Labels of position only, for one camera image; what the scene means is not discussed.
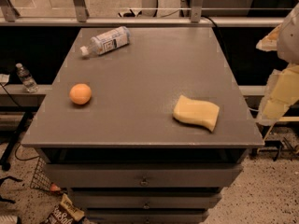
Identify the wire basket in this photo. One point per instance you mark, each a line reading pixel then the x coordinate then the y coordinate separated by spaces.
pixel 39 180

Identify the drawer knob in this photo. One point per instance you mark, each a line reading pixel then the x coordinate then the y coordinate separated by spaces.
pixel 146 206
pixel 144 182

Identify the yellow sponge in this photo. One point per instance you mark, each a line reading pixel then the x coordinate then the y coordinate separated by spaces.
pixel 196 112

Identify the brown snack bag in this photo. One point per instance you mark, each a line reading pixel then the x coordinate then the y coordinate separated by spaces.
pixel 64 213

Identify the orange fruit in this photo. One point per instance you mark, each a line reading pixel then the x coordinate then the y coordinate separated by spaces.
pixel 80 94

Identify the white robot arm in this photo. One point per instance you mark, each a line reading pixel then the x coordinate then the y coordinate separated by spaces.
pixel 288 38

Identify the top drawer knob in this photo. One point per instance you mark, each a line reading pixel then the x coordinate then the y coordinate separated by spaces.
pixel 144 182

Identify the grey drawer cabinet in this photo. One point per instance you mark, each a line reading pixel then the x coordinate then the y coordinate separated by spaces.
pixel 100 151

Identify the lying plastic water bottle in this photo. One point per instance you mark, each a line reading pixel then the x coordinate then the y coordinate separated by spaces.
pixel 106 42

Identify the metal rail frame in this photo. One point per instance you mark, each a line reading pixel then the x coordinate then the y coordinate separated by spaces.
pixel 98 13

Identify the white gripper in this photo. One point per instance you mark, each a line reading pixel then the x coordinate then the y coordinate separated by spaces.
pixel 290 42

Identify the small standing water bottle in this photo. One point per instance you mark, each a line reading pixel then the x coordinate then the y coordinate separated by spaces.
pixel 26 78

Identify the middle drawer knob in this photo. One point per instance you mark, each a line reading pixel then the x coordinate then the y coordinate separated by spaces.
pixel 146 206

